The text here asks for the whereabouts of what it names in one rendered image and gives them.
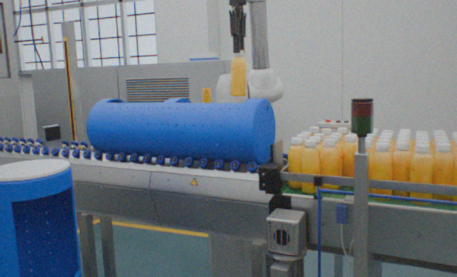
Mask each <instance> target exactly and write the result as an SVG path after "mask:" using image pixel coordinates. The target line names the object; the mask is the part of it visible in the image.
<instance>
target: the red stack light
mask: <svg viewBox="0 0 457 277"><path fill-rule="evenodd" d="M351 116H355V117H369V116H374V102H367V103H356V102H351Z"/></svg>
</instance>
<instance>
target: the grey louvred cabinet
mask: <svg viewBox="0 0 457 277"><path fill-rule="evenodd" d="M232 61H233V60H213V61H185V62H171V63H156V64H127V65H113V66H85V67H79V82H80V89H81V105H82V114H83V122H84V141H85V142H86V143H87V144H88V147H87V149H90V150H91V148H90V142H89V139H88V136H87V132H86V122H87V118H88V115H89V112H90V110H91V108H92V107H93V106H94V104H96V103H97V102H98V101H100V100H102V99H121V100H122V101H124V102H125V103H163V102H164V101H165V100H167V99H188V100H189V101H190V102H191V103H216V87H217V84H218V81H219V78H220V76H222V75H226V74H231V63H232ZM31 77H32V84H33V91H34V104H35V112H36V125H37V131H38V139H41V140H43V136H42V129H41V127H42V126H50V125H59V126H60V131H61V139H60V142H62V141H63V140H66V141H68V142H69V143H70V145H69V146H68V147H69V148H72V147H71V129H70V122H69V107H68V99H67V90H66V76H65V68H55V69H32V72H31ZM61 148H63V147H62V143H61Z"/></svg>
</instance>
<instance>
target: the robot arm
mask: <svg viewBox="0 0 457 277"><path fill-rule="evenodd" d="M267 1H268V0H229V6H232V10H229V13H230V23H231V37H233V53H240V50H243V52H244V37H246V13H244V12H243V6H245V5H246V2H247V3H248V15H249V26H250V37H251V57H252V68H253V69H251V71H250V72H249V74H248V80H246V95H245V96H232V95H231V74H226V75H222V76H220V78H219V81H218V84H217V87H216V103H244V102H245V101H246V100H247V99H249V98H265V99H268V100H269V101H270V102H271V103H273V102H275V101H278V100H279V99H280V98H281V97H282V96H283V92H284V86H283V82H282V80H280V78H279V77H276V76H275V73H274V71H273V70H272V69H271V68H270V61H269V48H268V19H267V7H266V2H267ZM232 34H233V35H232ZM244 53H245V52H244Z"/></svg>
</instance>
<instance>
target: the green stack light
mask: <svg viewBox="0 0 457 277"><path fill-rule="evenodd" d="M350 118H351V119H350V132H351V133H353V134H372V133H373V132H374V116H369V117H355V116H350Z"/></svg>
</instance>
